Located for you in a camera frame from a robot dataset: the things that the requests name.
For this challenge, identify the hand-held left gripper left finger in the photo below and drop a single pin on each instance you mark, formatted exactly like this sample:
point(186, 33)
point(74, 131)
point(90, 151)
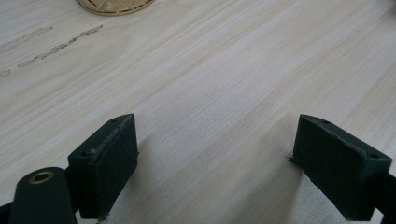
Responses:
point(106, 168)

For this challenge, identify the gold rimmed round plate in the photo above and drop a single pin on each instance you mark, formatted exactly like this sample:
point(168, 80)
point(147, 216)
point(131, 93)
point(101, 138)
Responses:
point(114, 6)

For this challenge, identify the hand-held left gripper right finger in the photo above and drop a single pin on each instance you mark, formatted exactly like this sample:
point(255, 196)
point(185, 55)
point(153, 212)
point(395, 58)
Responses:
point(333, 168)

